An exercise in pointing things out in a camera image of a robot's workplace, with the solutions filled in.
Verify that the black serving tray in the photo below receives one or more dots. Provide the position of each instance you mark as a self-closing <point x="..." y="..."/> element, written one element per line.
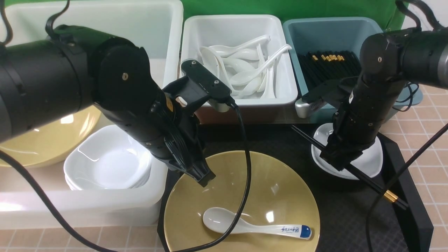
<point x="342" y="204"/>

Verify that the white spoon top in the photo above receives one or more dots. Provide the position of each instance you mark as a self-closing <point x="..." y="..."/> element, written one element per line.
<point x="228" y="51"/>

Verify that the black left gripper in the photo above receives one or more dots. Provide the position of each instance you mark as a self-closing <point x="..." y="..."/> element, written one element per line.
<point x="152" y="117"/>

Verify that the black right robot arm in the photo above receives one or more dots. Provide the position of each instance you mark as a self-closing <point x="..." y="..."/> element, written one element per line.
<point x="388" y="61"/>

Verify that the white spoon left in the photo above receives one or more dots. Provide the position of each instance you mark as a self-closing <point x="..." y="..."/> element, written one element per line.
<point x="210" y="61"/>

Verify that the large translucent white tub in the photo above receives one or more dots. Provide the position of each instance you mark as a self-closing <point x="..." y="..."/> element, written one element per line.
<point x="155" y="25"/>

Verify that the green cloth backdrop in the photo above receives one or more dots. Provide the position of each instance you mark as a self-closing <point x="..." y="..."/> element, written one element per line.
<point x="297" y="8"/>

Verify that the pile of black chopsticks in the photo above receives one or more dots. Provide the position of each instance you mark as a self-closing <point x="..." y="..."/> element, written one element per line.
<point x="321" y="66"/>

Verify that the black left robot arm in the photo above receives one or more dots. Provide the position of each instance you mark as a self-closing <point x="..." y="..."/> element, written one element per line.
<point x="45" y="80"/>

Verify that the checkered beige table mat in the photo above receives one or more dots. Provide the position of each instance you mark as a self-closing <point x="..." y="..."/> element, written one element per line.
<point x="410" y="130"/>

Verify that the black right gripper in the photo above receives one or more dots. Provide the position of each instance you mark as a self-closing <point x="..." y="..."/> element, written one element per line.
<point x="354" y="130"/>

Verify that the yellow noodle bowl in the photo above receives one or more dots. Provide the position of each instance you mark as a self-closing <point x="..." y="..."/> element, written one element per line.
<point x="278" y="196"/>

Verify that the white ceramic soup spoon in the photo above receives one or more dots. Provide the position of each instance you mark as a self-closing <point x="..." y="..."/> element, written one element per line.
<point x="219" y="220"/>

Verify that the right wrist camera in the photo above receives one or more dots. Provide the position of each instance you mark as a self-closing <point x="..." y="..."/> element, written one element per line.
<point x="330" y="92"/>

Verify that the yellow bowl in tub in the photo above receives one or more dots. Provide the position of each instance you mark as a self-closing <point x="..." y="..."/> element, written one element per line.
<point x="50" y="144"/>

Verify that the white spoon centre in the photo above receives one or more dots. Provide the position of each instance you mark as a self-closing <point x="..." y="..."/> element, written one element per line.
<point x="239" y="65"/>

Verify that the teal plastic chopstick bin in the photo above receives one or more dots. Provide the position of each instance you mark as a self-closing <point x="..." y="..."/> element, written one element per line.
<point x="325" y="34"/>

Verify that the white rectangular spoon bin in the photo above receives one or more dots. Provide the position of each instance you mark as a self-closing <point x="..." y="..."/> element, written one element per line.
<point x="233" y="30"/>

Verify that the white square side dish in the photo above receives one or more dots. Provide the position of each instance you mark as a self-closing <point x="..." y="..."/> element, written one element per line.
<point x="370" y="162"/>

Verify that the stacked white square dishes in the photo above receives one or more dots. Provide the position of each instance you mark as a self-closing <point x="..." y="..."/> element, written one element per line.
<point x="108" y="159"/>

